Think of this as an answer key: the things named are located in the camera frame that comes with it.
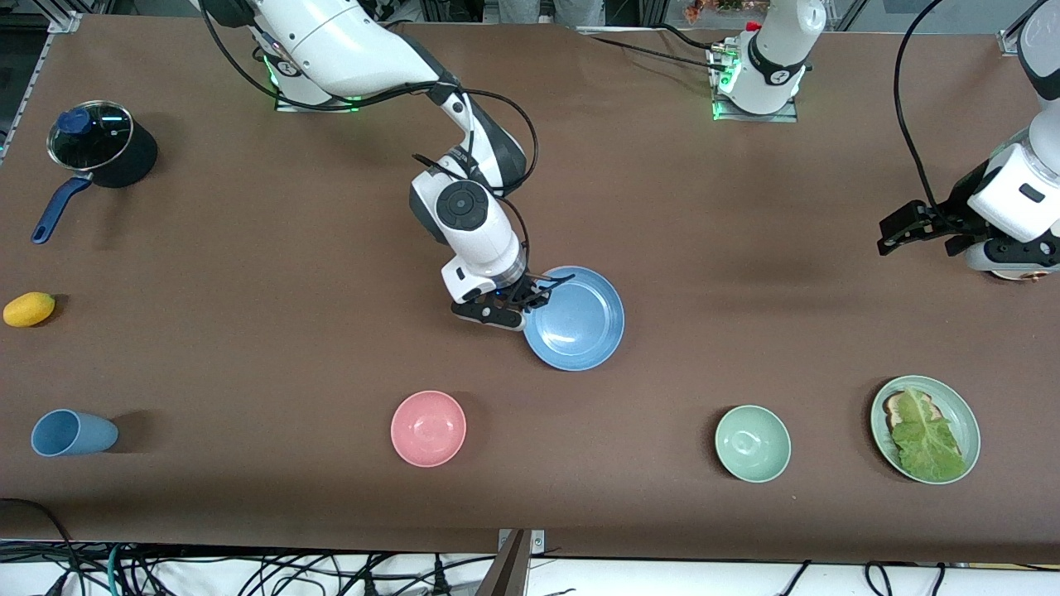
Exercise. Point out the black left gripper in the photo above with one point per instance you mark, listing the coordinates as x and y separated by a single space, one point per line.
952 212

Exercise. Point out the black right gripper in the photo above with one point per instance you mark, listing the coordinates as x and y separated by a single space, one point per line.
527 290

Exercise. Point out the blue plate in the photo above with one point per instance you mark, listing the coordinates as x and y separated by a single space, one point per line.
580 323

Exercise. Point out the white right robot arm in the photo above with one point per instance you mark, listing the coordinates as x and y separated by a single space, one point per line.
472 223

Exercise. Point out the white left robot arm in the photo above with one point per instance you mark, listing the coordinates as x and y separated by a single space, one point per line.
1023 190

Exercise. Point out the toast bread slice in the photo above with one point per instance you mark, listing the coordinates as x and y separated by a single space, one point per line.
894 407

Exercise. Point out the pink bowl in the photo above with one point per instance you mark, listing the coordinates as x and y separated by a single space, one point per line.
428 428

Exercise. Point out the green plate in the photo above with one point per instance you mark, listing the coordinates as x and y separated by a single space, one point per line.
965 418

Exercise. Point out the green lettuce leaf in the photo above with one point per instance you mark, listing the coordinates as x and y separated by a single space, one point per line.
927 439

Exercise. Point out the green bowl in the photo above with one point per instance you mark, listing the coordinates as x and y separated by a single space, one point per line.
753 443

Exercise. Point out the brown wooden beam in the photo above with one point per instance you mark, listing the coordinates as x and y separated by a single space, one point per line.
509 571

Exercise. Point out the grey trouser legs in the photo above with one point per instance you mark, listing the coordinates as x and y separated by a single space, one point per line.
551 10

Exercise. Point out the orange artificial flowers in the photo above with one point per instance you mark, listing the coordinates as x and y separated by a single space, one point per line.
720 8

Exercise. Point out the glass lid with blue knob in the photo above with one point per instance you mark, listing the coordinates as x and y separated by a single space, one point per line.
89 134

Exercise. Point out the blue cup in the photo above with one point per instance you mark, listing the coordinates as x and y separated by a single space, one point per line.
73 433

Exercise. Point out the yellow lemon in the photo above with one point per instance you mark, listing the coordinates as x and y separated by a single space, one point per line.
29 309

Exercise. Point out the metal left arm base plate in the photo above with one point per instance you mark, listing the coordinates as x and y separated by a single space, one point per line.
755 117

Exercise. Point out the aluminium frame profile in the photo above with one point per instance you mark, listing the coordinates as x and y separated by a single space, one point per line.
1010 40
33 74

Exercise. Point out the metal table edge bracket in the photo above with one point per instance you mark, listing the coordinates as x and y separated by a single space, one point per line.
537 540

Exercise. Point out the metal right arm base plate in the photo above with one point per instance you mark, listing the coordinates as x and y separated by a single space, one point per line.
327 103

